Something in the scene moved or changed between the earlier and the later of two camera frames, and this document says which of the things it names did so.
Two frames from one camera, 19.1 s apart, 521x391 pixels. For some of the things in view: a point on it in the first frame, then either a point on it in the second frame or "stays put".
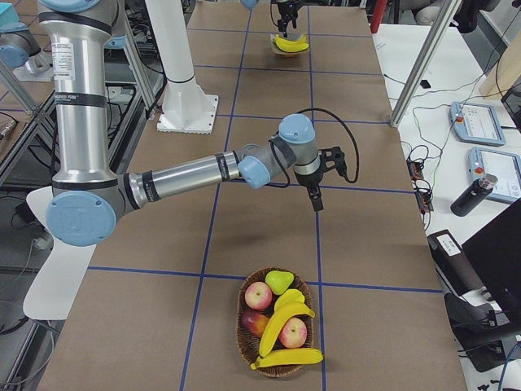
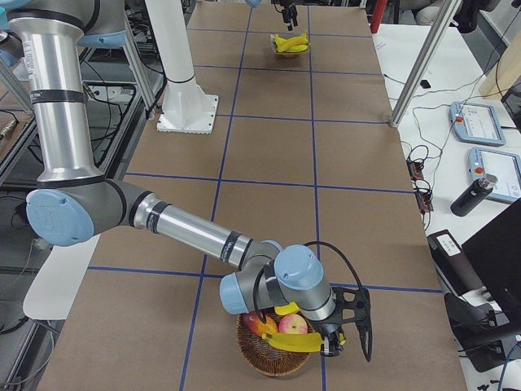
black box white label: x=453 y=264 stays put
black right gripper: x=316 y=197 → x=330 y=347
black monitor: x=495 y=253 stays put
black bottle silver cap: x=474 y=195 stays put
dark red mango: x=254 y=322 stays put
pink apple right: x=293 y=332 stays put
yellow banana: x=291 y=356 → x=301 y=40
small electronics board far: x=415 y=169 stays put
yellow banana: x=278 y=316 → x=304 y=341
